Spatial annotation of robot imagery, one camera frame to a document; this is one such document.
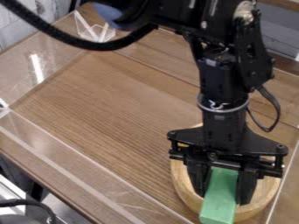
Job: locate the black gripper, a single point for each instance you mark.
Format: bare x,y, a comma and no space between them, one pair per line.
227,144

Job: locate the green rectangular block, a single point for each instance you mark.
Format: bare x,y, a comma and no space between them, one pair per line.
219,204

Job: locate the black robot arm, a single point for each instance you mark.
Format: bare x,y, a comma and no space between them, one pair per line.
223,33

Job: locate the brown wooden bowl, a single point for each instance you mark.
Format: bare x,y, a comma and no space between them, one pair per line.
264,193

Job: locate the clear acrylic tray wall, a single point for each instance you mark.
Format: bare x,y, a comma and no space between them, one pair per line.
98,153

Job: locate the black clamp with cable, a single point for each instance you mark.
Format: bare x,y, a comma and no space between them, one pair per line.
12,215

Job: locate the clear acrylic corner bracket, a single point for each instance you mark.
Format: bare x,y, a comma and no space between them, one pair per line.
95,33

